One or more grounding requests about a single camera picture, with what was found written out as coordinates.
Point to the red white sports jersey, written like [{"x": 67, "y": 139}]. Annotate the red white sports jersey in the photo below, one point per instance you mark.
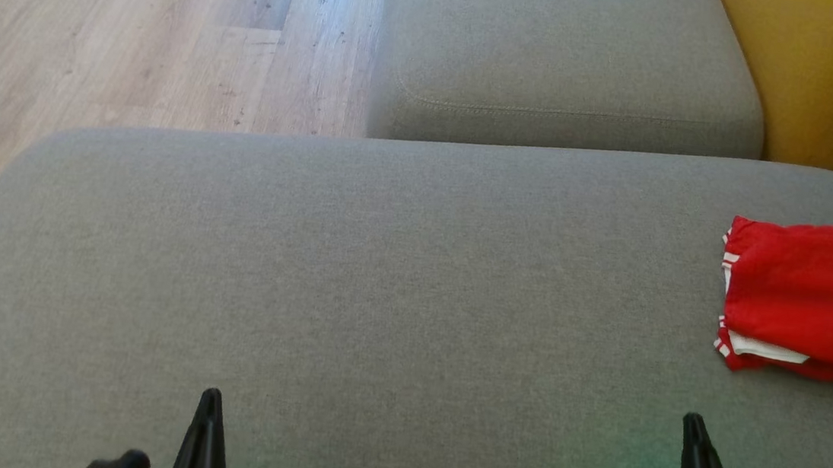
[{"x": 808, "y": 295}]

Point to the small grey sofa seat cushion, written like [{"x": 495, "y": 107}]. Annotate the small grey sofa seat cushion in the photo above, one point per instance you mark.
[{"x": 572, "y": 50}]

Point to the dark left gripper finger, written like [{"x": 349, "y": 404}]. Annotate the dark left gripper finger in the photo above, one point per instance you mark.
[{"x": 204, "y": 450}]

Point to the large grey sofa seat cushion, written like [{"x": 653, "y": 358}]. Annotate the large grey sofa seat cushion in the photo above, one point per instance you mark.
[{"x": 379, "y": 299}]

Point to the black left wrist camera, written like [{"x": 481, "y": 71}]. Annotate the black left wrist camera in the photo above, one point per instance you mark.
[{"x": 123, "y": 466}]

